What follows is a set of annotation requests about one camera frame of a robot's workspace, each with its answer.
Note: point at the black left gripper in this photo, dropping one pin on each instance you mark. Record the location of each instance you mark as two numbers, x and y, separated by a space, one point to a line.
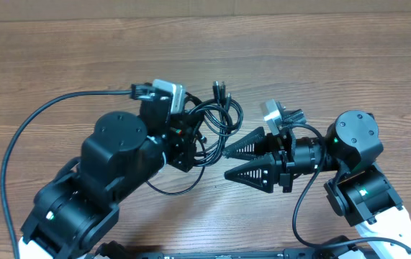
181 131

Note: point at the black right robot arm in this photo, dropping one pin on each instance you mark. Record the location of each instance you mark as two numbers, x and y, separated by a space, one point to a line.
359 191

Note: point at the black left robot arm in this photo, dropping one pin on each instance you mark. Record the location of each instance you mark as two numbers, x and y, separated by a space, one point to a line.
81 204

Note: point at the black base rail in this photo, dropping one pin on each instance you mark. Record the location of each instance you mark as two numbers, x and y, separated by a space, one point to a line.
115 250

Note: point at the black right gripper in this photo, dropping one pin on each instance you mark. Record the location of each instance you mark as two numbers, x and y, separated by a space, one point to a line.
276 161

